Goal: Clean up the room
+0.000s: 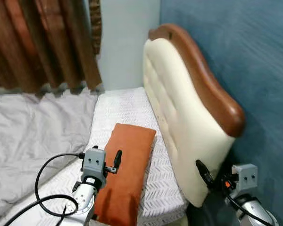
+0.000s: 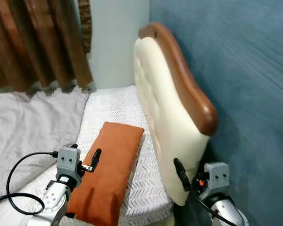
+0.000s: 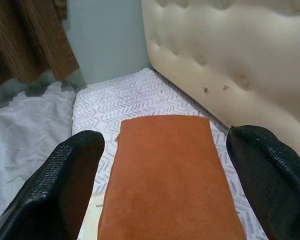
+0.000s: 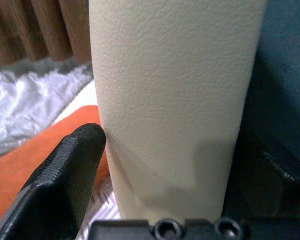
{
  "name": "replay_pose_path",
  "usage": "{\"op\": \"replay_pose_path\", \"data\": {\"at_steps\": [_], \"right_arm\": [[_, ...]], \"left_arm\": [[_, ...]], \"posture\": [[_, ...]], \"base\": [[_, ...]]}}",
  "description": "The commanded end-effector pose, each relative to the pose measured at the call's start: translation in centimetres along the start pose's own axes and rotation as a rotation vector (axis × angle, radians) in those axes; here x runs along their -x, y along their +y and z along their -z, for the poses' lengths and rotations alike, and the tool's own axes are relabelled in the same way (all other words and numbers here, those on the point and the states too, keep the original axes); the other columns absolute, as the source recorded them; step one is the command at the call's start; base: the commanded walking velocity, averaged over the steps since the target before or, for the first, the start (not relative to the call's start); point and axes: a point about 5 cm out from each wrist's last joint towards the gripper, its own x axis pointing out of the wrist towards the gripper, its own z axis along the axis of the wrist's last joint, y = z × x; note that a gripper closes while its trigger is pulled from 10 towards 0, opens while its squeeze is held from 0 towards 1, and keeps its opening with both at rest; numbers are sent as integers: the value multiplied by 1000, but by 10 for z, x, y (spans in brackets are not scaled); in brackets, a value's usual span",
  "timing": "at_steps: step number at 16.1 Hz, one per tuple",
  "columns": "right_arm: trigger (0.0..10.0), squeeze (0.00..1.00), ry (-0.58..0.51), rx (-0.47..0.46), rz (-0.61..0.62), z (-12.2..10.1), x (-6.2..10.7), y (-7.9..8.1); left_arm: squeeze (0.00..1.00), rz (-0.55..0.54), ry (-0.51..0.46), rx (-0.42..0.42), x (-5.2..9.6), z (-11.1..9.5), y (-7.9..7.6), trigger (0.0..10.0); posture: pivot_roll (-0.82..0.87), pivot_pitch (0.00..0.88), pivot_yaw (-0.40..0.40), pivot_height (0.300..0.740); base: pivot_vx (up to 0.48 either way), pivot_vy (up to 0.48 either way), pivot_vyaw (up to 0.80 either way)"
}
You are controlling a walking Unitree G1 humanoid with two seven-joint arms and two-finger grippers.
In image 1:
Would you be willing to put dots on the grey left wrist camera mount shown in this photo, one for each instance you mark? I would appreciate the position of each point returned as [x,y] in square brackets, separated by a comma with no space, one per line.
[93,164]

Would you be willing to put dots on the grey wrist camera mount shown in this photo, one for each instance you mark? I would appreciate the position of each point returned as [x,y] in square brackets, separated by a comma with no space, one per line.
[245,179]
[93,164]

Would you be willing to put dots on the white patterned mattress cover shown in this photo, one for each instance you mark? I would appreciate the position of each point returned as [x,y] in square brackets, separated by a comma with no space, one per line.
[118,106]

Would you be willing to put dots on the orange rectangular pillow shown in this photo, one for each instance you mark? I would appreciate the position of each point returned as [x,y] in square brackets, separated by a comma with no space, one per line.
[125,165]

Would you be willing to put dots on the cream padded wooden headboard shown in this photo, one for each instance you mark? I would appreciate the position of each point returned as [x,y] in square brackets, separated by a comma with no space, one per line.
[188,113]

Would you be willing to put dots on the brown curtain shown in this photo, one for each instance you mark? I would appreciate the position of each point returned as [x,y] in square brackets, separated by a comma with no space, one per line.
[42,42]

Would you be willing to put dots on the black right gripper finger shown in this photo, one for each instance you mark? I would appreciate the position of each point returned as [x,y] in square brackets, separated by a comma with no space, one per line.
[205,174]

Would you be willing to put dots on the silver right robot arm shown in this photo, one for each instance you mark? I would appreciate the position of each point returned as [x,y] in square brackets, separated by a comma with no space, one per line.
[257,212]

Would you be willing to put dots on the white crumpled duvet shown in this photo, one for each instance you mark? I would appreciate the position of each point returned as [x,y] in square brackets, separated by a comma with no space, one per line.
[33,127]

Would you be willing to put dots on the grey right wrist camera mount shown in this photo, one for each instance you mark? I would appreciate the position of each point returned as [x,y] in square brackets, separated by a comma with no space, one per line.
[245,179]

